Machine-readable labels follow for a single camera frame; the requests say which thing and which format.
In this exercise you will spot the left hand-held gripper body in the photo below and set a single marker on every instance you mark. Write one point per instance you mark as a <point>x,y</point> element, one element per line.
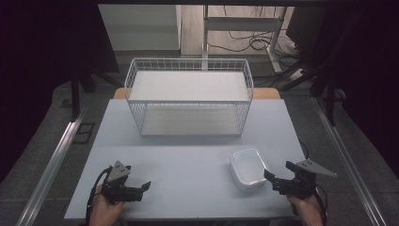
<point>120,190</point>

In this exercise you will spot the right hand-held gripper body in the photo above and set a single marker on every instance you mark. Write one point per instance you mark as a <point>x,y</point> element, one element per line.
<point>301,182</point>

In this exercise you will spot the white plastic container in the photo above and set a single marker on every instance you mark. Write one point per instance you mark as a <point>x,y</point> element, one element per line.
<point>248,169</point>

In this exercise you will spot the person's left hand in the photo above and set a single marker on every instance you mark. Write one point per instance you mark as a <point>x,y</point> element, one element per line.
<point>105,210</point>

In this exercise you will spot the person's right hand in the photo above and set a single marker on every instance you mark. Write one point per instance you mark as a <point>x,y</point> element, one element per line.
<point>306,211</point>

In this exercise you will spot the light wooden table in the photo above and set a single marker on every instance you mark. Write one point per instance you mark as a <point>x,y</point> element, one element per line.
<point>266,93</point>

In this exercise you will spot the black metal stand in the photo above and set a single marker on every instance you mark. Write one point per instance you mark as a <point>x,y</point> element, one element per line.
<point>75,91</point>
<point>329,91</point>

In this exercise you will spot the white power strip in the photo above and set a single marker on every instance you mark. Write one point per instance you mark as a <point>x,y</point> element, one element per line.
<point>297,74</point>

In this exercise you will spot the white cabinet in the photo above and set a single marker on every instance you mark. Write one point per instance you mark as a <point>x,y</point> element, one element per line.
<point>139,26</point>

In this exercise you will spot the aluminium rail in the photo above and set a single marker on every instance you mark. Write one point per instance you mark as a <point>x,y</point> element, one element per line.
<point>50,169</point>
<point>345,160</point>

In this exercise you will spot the white metal desk frame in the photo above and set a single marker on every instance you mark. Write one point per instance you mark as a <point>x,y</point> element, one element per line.
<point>241,23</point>

